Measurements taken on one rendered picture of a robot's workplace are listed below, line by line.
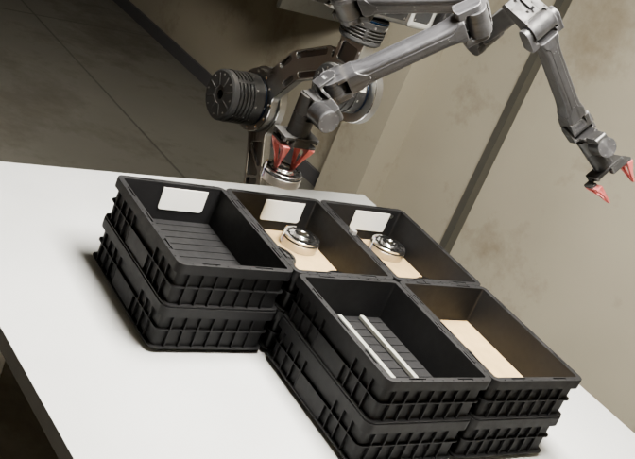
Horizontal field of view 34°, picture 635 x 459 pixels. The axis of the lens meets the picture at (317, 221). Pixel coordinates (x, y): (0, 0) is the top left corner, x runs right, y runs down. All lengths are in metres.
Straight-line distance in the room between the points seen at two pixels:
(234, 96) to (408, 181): 1.85
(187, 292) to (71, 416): 0.39
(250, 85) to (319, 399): 1.50
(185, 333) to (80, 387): 0.31
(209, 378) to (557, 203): 2.52
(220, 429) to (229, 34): 4.55
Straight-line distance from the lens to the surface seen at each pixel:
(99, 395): 2.12
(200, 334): 2.33
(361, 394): 2.16
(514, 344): 2.63
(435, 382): 2.16
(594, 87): 4.47
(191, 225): 2.61
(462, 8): 2.52
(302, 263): 2.64
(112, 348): 2.27
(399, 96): 5.00
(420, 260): 2.89
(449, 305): 2.67
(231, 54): 6.42
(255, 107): 3.48
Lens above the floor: 1.90
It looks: 21 degrees down
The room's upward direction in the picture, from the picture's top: 23 degrees clockwise
